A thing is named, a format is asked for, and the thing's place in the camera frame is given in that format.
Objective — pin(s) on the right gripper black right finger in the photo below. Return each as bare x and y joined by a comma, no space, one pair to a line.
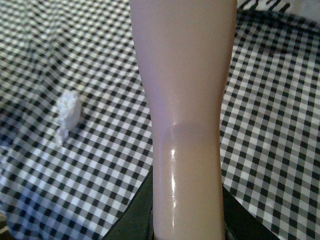
240,224

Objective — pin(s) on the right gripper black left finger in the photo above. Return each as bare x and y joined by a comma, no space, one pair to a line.
136,222

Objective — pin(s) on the white crumpled paper trash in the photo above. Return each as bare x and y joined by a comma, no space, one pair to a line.
69,108

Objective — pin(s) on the black white checkered bedsheet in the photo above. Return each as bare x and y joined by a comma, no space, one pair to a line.
270,118

